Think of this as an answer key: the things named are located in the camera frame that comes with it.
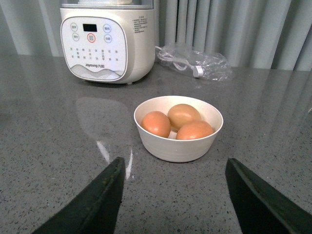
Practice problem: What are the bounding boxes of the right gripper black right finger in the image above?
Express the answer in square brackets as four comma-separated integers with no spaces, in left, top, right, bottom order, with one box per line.
[225,158,312,234]

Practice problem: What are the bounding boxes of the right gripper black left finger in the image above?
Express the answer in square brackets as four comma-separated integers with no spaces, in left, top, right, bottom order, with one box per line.
[34,157,125,234]

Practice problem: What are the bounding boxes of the brown egg in bowl front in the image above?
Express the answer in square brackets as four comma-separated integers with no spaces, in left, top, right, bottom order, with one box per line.
[175,120,214,140]

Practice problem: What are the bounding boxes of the brown egg in bowl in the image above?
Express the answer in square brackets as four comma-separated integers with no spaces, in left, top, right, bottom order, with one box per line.
[175,120,214,140]
[140,111,171,138]
[167,104,202,130]

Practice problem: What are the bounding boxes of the brown egg in bowl left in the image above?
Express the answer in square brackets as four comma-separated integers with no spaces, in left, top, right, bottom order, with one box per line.
[140,111,171,138]

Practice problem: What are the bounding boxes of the brown egg in bowl back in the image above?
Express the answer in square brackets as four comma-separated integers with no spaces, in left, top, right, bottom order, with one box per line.
[167,104,202,130]

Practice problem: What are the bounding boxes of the white round bowl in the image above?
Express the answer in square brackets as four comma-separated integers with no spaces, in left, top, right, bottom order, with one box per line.
[134,96,224,162]

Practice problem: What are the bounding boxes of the clear plastic bag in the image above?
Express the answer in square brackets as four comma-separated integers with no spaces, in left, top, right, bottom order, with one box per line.
[155,43,234,81]

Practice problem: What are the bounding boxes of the white Joyoung cooker appliance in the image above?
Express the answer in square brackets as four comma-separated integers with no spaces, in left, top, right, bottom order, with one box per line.
[60,0,155,84]

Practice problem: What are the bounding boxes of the white power cable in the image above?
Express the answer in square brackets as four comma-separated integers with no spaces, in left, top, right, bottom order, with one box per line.
[155,45,204,79]

